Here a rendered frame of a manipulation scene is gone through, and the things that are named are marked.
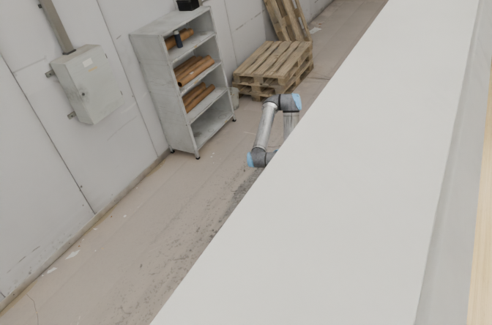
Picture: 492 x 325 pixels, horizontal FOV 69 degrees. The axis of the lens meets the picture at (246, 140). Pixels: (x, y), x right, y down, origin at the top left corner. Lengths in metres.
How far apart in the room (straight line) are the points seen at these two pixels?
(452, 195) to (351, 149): 0.12
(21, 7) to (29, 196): 1.55
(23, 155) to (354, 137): 3.41
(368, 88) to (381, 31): 0.09
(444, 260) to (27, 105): 3.37
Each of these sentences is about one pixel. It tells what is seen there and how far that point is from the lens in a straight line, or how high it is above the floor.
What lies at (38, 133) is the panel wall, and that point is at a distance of 3.55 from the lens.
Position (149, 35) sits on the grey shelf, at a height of 1.54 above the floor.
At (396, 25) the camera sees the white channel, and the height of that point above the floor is 2.46.
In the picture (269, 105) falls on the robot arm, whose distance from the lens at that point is 2.45.
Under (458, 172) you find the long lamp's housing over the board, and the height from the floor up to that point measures 2.37.
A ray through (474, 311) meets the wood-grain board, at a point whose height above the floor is 0.90.
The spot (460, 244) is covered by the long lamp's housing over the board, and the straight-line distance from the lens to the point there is 0.27.
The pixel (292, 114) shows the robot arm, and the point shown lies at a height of 1.26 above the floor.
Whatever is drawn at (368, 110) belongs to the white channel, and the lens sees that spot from 0.20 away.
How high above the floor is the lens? 2.56
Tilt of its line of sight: 35 degrees down
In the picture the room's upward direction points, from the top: 12 degrees counter-clockwise
